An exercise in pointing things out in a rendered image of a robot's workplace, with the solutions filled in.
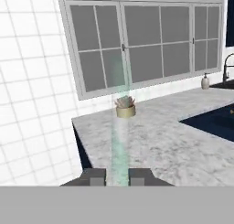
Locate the grey glass-front wall cupboards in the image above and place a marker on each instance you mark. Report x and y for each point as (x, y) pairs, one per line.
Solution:
(143, 41)

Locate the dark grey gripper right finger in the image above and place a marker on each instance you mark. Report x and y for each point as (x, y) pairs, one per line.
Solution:
(140, 176)

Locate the white soap dispenser bottle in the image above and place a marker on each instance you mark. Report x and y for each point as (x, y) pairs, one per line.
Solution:
(205, 82)

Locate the succulent in beige pot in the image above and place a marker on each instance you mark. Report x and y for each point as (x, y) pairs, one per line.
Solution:
(125, 108)

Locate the translucent green straw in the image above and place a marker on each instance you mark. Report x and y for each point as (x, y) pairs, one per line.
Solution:
(119, 148)

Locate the black sink tap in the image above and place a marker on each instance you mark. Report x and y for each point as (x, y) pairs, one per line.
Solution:
(227, 67)

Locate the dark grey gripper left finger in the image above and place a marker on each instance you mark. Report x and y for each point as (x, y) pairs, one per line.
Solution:
(95, 176)

